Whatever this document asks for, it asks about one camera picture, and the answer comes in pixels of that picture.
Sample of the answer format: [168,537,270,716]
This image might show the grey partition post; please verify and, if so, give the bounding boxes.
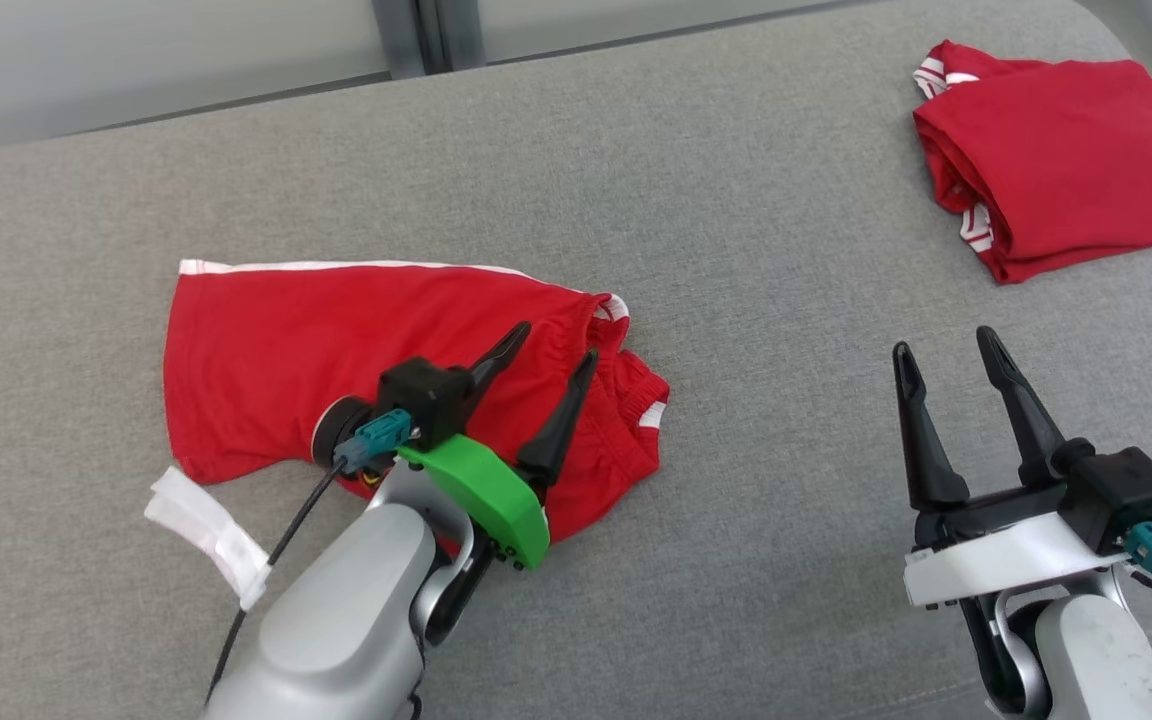
[371,0,487,79]

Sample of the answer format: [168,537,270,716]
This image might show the left cable with teal plug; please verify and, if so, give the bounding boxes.
[206,408,413,701]

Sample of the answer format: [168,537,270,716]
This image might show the red and white jersey shirt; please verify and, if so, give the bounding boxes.
[913,40,1152,286]

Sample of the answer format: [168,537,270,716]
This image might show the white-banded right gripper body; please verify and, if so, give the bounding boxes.
[903,480,1132,608]

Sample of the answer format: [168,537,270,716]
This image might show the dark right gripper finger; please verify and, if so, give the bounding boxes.
[892,342,970,513]
[976,326,1067,488]

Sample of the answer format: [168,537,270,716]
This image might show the red shorts with white stripe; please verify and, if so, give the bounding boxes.
[164,260,670,546]

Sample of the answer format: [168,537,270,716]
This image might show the white tape tag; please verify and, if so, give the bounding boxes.
[144,465,272,611]

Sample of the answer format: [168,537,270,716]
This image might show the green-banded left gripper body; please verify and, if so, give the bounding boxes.
[398,435,549,571]

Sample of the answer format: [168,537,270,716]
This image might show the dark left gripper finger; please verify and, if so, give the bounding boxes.
[516,348,599,491]
[464,322,533,401]

